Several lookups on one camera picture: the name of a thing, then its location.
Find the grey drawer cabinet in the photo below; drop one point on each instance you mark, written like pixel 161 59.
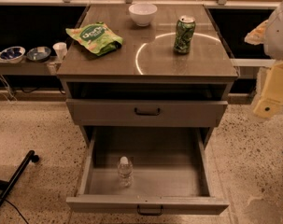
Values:
pixel 146 67

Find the white paper cup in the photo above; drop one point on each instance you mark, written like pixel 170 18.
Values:
pixel 60 49

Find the black stand leg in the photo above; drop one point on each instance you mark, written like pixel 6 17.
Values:
pixel 7 186

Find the grey open middle drawer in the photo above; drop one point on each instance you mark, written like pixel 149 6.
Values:
pixel 169 170

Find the green soda can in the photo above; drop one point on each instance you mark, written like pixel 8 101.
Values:
pixel 184 32

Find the white bowl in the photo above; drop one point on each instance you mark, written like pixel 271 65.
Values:
pixel 142 14

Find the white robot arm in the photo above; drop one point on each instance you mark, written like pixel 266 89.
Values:
pixel 270 34

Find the green snack bag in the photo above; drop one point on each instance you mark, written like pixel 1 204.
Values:
pixel 97 38

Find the dark blue bowl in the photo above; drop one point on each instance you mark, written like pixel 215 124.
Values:
pixel 38 54

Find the clear plastic water bottle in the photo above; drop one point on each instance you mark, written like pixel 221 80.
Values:
pixel 125 172

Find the grey upper drawer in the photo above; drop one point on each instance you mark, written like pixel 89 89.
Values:
pixel 143 113

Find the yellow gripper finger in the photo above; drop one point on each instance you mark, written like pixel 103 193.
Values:
pixel 256 36
pixel 271 97

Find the blue patterned bowl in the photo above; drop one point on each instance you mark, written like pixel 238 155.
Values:
pixel 12 54

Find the grey side shelf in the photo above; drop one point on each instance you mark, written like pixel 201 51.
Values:
pixel 28 68

